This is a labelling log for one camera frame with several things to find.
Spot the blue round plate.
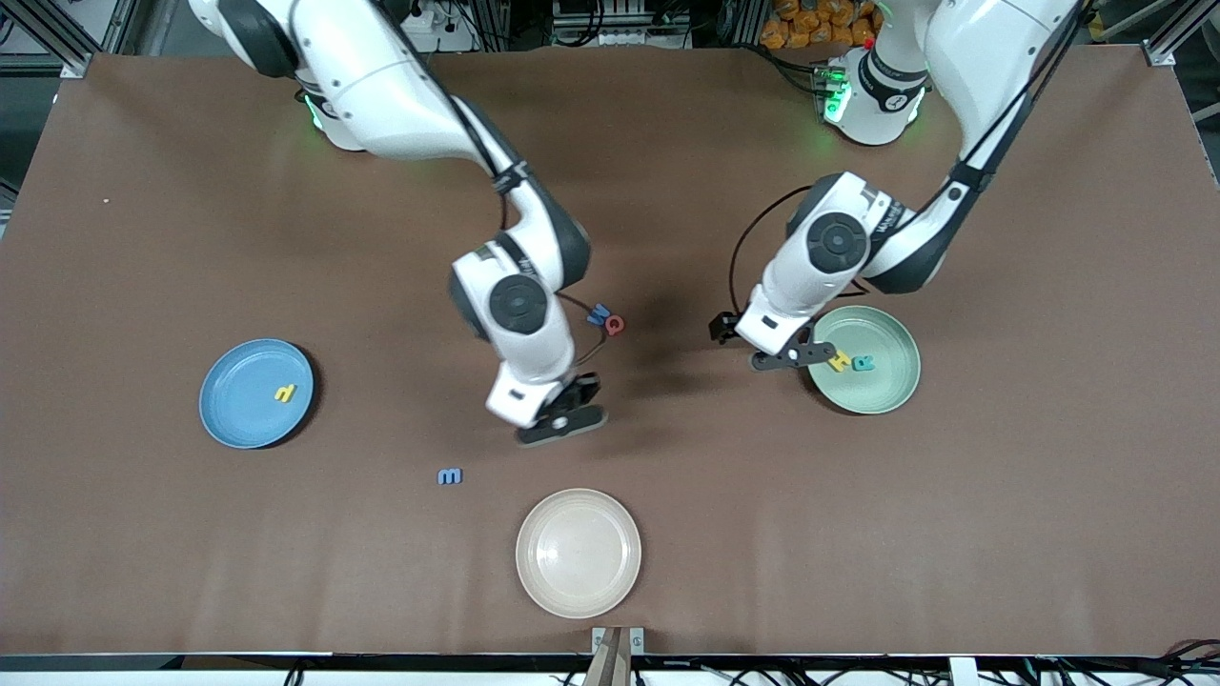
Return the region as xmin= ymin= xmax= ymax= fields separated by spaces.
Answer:
xmin=198 ymin=338 xmax=315 ymax=450

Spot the black camera cable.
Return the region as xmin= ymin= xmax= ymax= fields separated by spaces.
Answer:
xmin=728 ymin=186 xmax=811 ymax=320

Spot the aluminium frame profile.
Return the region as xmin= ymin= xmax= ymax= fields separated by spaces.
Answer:
xmin=0 ymin=0 xmax=92 ymax=79
xmin=1144 ymin=0 xmax=1220 ymax=68

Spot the white power strip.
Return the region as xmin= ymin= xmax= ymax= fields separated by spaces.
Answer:
xmin=400 ymin=0 xmax=478 ymax=53

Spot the brown table cover sheet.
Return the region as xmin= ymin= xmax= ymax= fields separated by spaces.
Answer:
xmin=0 ymin=46 xmax=1220 ymax=658

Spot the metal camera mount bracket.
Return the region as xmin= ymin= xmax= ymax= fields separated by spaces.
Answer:
xmin=591 ymin=626 xmax=646 ymax=686

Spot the cream round plate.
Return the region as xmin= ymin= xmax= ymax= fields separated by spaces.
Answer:
xmin=516 ymin=488 xmax=642 ymax=620

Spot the pale green round plate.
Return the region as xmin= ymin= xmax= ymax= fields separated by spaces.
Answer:
xmin=805 ymin=305 xmax=923 ymax=416

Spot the pile of orange objects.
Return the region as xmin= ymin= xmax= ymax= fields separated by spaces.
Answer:
xmin=760 ymin=0 xmax=883 ymax=49

